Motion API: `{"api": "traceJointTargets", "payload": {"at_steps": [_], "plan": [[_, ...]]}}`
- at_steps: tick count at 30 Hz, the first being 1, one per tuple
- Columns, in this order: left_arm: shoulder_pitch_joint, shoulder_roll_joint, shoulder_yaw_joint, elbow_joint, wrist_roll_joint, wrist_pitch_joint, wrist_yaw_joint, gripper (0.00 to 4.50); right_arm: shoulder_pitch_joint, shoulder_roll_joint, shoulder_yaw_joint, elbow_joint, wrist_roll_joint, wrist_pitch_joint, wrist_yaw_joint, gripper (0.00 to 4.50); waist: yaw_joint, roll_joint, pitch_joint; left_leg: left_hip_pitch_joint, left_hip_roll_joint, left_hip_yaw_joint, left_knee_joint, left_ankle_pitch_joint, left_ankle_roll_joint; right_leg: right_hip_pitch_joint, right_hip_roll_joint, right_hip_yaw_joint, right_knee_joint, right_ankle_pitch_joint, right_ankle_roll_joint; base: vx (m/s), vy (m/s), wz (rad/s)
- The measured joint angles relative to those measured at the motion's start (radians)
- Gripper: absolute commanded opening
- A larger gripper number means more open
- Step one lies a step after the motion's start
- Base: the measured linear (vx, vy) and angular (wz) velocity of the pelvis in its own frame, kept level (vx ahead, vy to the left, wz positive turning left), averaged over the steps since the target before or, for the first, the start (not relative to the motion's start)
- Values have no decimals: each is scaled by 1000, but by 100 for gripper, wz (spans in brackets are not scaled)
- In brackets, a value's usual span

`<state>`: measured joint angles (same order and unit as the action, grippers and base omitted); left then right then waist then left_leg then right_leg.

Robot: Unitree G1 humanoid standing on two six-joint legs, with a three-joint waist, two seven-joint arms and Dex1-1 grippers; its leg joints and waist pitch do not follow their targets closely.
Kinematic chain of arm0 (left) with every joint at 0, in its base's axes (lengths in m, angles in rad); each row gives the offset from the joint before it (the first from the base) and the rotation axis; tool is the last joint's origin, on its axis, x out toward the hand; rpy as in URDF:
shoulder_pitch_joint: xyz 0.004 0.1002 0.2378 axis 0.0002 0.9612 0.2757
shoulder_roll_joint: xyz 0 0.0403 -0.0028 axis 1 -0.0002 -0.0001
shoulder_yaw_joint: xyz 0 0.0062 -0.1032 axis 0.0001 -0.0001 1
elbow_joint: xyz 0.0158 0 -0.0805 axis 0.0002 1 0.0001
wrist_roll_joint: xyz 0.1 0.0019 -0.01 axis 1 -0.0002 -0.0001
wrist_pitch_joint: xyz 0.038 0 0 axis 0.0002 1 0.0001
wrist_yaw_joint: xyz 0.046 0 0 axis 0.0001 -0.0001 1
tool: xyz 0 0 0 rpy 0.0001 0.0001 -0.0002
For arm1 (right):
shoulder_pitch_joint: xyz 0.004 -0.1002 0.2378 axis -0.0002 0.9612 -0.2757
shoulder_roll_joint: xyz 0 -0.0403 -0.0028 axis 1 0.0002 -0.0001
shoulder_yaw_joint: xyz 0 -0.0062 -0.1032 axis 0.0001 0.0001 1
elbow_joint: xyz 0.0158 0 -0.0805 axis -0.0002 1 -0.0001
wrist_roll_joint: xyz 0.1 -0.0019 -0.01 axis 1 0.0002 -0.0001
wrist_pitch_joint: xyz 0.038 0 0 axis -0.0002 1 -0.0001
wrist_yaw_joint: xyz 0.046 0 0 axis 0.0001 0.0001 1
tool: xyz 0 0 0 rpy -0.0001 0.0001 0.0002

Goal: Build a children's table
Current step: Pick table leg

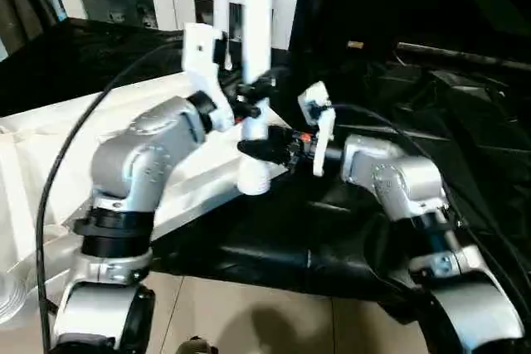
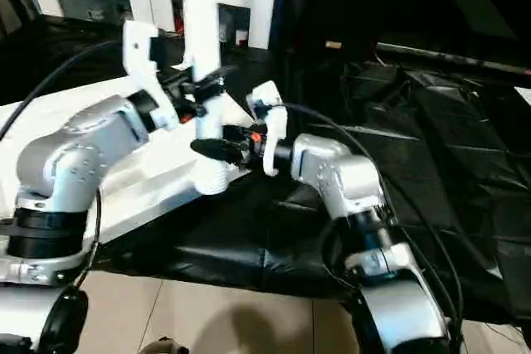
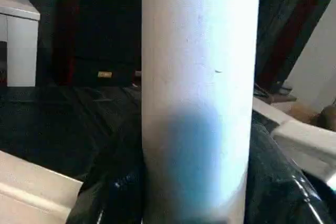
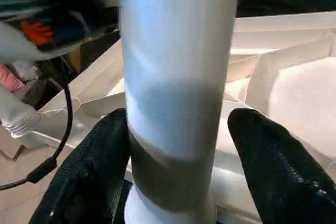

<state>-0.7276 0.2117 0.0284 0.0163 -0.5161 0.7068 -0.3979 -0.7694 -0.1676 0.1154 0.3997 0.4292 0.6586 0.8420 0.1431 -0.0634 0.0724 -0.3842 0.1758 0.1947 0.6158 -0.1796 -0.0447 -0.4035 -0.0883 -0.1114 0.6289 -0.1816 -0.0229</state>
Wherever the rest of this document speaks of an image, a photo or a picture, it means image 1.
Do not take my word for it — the white plastic table top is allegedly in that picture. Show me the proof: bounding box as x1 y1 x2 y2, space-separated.
0 67 287 330

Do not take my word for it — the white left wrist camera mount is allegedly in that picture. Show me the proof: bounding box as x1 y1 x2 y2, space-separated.
182 22 236 131

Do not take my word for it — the brown round object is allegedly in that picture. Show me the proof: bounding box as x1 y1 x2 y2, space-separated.
178 336 219 354

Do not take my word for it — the black mat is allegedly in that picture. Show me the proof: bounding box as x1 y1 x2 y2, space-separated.
0 16 531 326

